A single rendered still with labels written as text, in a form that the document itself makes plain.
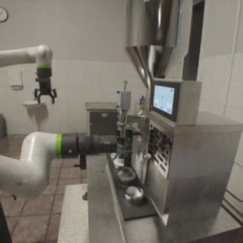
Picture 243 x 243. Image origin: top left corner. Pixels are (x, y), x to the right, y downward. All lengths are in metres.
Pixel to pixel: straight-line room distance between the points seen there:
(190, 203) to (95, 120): 3.20
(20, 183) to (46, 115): 3.91
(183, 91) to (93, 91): 3.86
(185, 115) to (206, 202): 0.33
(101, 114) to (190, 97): 3.25
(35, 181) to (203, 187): 0.50
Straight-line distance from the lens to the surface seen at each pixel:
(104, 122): 3.66
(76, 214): 1.01
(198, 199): 0.61
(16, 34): 4.55
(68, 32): 4.32
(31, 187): 0.54
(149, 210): 0.63
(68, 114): 4.32
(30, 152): 0.59
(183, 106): 0.42
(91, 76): 4.19
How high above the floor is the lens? 1.47
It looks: 15 degrees down
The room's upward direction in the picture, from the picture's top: 3 degrees clockwise
